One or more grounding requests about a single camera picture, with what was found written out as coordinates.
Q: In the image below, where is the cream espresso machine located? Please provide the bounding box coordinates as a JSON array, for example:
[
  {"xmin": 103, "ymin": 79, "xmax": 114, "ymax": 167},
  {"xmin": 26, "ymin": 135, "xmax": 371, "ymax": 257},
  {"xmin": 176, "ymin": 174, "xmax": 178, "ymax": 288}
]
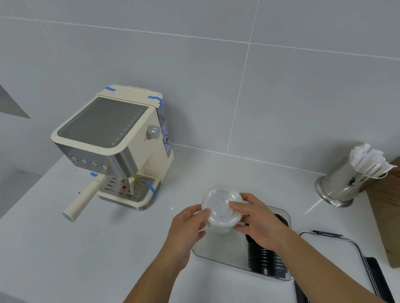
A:
[{"xmin": 48, "ymin": 81, "xmax": 178, "ymax": 224}]

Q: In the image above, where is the container lid with black clips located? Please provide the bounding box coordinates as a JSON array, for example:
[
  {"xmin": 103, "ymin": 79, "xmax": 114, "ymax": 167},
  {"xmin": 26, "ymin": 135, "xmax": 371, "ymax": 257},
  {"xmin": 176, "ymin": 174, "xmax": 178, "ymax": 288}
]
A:
[{"xmin": 291, "ymin": 226, "xmax": 396, "ymax": 303}]

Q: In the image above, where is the black lid stack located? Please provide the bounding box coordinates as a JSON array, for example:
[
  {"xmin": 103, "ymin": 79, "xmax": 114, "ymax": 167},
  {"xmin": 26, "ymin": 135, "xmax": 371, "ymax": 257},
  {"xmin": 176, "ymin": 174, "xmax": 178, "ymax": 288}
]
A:
[
  {"xmin": 271, "ymin": 211, "xmax": 291, "ymax": 230},
  {"xmin": 245, "ymin": 231, "xmax": 291, "ymax": 281}
]

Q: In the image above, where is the steel straw holder cup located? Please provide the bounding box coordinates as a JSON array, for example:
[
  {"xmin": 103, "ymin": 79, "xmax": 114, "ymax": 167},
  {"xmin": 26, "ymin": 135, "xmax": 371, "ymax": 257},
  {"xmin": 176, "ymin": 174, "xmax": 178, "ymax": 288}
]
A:
[{"xmin": 313, "ymin": 153, "xmax": 391, "ymax": 210}]

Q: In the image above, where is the person's left hand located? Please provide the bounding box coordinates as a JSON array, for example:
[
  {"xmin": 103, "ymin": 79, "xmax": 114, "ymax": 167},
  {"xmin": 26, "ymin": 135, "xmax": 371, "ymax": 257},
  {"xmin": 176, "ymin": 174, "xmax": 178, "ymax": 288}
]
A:
[{"xmin": 164, "ymin": 203, "xmax": 214, "ymax": 270}]

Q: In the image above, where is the person's right forearm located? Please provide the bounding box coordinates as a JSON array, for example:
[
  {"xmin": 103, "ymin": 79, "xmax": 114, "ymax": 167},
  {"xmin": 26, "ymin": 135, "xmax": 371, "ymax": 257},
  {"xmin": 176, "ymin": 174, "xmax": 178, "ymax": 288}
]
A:
[{"xmin": 273, "ymin": 227, "xmax": 389, "ymax": 303}]

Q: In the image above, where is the person's left forearm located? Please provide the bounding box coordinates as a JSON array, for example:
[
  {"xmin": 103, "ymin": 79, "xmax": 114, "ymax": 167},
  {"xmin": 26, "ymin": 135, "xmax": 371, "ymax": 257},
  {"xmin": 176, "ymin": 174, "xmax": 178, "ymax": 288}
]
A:
[{"xmin": 110, "ymin": 243, "xmax": 195, "ymax": 303}]

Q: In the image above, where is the bundle of white wrapped straws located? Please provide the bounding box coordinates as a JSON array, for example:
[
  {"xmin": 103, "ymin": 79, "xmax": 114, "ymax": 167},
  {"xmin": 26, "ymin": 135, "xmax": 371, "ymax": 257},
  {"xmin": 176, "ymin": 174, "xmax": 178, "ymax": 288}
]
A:
[{"xmin": 348, "ymin": 142, "xmax": 398, "ymax": 179}]

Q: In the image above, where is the person's right hand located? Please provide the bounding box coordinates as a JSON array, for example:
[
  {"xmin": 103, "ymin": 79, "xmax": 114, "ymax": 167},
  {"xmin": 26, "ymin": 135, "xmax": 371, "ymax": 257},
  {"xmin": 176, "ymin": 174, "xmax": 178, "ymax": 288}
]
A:
[{"xmin": 227, "ymin": 190, "xmax": 300, "ymax": 256}]

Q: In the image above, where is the black cardboard cup organizer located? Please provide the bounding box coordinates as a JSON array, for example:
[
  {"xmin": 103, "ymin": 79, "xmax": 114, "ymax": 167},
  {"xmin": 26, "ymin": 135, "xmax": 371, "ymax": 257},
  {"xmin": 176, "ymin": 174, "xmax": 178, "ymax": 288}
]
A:
[{"xmin": 364, "ymin": 156, "xmax": 400, "ymax": 281}]

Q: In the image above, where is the stack of clear lids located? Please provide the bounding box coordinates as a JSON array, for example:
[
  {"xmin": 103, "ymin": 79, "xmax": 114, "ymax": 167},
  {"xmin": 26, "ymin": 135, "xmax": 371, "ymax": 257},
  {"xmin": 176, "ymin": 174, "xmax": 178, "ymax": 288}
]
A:
[{"xmin": 200, "ymin": 183, "xmax": 250, "ymax": 236}]

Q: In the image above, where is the clear plastic container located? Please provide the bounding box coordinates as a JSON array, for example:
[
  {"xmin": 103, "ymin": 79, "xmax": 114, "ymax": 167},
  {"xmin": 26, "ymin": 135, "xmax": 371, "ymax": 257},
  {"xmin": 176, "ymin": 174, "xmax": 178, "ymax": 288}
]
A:
[{"xmin": 189, "ymin": 203, "xmax": 295, "ymax": 287}]

